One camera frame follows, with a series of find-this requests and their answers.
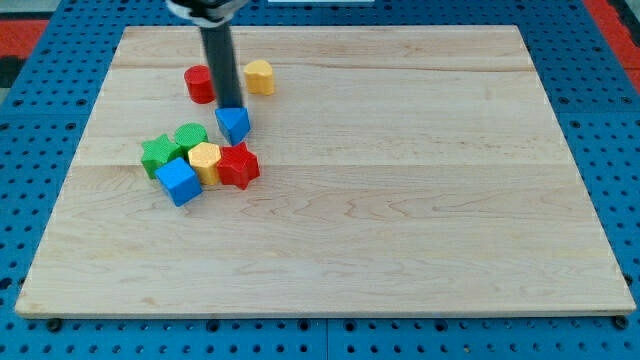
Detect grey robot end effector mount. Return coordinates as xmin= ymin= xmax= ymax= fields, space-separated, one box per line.
xmin=165 ymin=0 xmax=248 ymax=25

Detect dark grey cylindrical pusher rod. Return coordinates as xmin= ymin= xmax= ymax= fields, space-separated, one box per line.
xmin=199 ymin=22 xmax=244 ymax=108

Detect red cylinder block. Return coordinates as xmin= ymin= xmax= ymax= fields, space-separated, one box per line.
xmin=183 ymin=65 xmax=216 ymax=104

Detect yellow heart block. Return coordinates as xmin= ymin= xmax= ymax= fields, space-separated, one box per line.
xmin=243 ymin=59 xmax=275 ymax=95

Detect blue triangle block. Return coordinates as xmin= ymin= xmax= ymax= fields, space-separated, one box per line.
xmin=215 ymin=107 xmax=251 ymax=146

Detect green cylinder block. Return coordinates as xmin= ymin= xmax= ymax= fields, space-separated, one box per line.
xmin=174 ymin=123 xmax=208 ymax=155

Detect yellow hexagon block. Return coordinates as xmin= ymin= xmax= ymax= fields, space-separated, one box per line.
xmin=188 ymin=142 xmax=222 ymax=185

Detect green star block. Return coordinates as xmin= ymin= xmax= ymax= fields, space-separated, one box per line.
xmin=141 ymin=134 xmax=183 ymax=179

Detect red star block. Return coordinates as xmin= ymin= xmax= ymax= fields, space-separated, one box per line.
xmin=217 ymin=142 xmax=260 ymax=190

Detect blue cube block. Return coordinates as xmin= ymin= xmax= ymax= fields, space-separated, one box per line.
xmin=155 ymin=157 xmax=203 ymax=207

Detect light wooden board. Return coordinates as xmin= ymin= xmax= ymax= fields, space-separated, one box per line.
xmin=15 ymin=25 xmax=636 ymax=319

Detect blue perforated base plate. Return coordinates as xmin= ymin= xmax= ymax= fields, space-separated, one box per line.
xmin=1 ymin=0 xmax=639 ymax=359

